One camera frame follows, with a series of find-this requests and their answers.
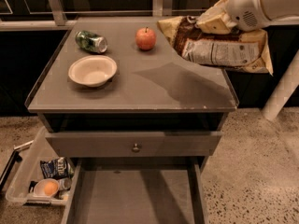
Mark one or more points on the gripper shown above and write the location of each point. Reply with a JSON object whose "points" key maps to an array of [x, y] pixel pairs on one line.
{"points": [[243, 7]]}

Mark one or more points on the brown chip bag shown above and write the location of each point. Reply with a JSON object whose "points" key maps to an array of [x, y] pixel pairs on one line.
{"points": [[241, 51]]}

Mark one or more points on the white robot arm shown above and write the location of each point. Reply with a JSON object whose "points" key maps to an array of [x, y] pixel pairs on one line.
{"points": [[247, 15]]}

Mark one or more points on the grey drawer cabinet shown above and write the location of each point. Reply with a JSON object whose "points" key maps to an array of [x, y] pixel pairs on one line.
{"points": [[152, 91]]}

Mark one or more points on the top drawer with knob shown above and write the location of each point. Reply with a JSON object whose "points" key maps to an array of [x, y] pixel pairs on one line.
{"points": [[133, 144]]}

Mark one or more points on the open middle drawer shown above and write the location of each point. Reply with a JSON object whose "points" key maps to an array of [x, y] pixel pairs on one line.
{"points": [[136, 191]]}

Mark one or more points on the blue chip bag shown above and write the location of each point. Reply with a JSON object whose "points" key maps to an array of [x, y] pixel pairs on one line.
{"points": [[57, 169]]}

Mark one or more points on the red apple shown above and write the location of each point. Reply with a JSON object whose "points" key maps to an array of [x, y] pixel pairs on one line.
{"points": [[145, 38]]}

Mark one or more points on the green soda can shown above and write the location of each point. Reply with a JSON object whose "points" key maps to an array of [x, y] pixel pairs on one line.
{"points": [[91, 42]]}

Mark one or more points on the white paper bowl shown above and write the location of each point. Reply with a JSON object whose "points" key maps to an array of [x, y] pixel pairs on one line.
{"points": [[92, 71]]}

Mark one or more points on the small can in bin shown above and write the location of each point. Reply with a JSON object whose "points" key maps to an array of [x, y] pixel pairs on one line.
{"points": [[65, 183]]}

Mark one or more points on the clear plastic bin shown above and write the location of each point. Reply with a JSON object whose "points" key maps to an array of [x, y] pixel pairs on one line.
{"points": [[21, 188]]}

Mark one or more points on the small bowl with orange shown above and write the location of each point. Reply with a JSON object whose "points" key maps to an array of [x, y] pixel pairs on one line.
{"points": [[46, 188]]}

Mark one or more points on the metal railing frame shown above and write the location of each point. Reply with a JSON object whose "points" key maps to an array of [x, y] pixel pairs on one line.
{"points": [[21, 10]]}

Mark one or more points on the white slanted post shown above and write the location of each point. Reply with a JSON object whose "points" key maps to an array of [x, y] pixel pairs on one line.
{"points": [[283, 91]]}

